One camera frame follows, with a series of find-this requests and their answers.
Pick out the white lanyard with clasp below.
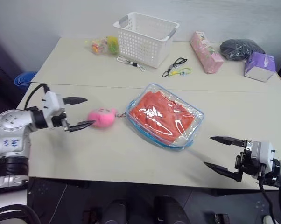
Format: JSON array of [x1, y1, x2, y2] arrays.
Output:
[[116, 55, 146, 72]]

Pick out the orange cloth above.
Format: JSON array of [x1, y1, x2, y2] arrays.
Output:
[[129, 91, 199, 143]]

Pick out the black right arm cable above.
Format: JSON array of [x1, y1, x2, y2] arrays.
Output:
[[257, 176, 278, 224]]

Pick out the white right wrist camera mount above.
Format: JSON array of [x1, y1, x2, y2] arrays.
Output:
[[250, 140, 276, 173]]

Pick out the black lanyard with clasp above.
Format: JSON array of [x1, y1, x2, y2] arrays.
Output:
[[162, 57, 188, 78]]

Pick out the purple tissue box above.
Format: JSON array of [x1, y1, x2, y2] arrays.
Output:
[[244, 51, 277, 83]]

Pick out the pink tissue box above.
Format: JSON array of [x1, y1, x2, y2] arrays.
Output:
[[189, 31, 225, 75]]

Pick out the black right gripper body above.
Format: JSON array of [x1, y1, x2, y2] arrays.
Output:
[[234, 139, 267, 180]]

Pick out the black crumpled bag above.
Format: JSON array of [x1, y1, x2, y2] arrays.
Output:
[[219, 38, 266, 62]]

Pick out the clear plastic pouch blue trim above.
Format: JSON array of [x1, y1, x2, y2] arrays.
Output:
[[125, 83, 205, 152]]

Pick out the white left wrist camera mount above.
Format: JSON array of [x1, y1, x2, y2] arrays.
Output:
[[39, 91, 67, 122]]

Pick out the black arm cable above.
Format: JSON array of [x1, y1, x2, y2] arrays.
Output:
[[25, 83, 50, 112], [257, 176, 278, 224]]

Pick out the blue plastic stool stack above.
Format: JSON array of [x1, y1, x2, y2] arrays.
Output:
[[14, 71, 38, 87]]

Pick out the yellow-green lanyard with clasp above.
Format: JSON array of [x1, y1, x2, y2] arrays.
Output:
[[169, 67, 193, 77]]

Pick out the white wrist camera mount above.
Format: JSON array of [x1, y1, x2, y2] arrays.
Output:
[[39, 91, 67, 122], [250, 140, 276, 173]]

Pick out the dark rounded shape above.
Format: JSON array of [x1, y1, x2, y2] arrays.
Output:
[[102, 199, 129, 224]]

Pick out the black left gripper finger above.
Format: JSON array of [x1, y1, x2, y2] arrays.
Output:
[[62, 96, 88, 106], [69, 120, 96, 133]]

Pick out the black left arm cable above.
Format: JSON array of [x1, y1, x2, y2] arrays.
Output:
[[25, 83, 50, 112]]

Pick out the clear bag of colourful candy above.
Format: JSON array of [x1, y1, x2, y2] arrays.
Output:
[[84, 37, 108, 56]]

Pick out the white plastic basket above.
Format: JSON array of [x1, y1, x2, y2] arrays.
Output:
[[112, 12, 180, 69]]

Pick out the pink plush keychain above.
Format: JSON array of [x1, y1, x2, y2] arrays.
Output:
[[88, 106, 128, 128]]

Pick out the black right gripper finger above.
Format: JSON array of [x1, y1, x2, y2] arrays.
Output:
[[210, 136, 245, 148], [203, 161, 243, 182]]

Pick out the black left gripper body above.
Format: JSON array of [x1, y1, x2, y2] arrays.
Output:
[[50, 112, 70, 133]]

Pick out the yellow-green snack bag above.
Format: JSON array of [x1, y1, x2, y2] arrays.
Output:
[[106, 35, 119, 55]]

